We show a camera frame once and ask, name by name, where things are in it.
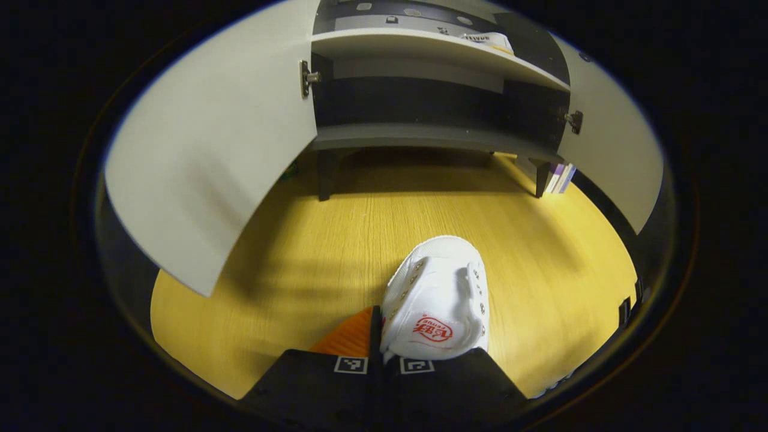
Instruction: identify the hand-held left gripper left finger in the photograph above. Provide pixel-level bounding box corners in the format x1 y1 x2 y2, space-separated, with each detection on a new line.
240 305 385 421

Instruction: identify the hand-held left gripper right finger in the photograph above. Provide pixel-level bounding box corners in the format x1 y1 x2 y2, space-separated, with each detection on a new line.
384 348 529 421

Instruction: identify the white canvas shoe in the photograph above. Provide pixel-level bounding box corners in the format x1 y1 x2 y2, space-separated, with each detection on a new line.
380 235 490 364
459 31 515 56

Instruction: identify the white shoe cabinet door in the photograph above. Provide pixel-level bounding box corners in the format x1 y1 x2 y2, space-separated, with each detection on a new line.
103 0 322 299
549 33 665 236

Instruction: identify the white cabinet shelf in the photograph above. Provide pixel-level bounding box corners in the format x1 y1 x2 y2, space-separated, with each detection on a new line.
311 28 571 92

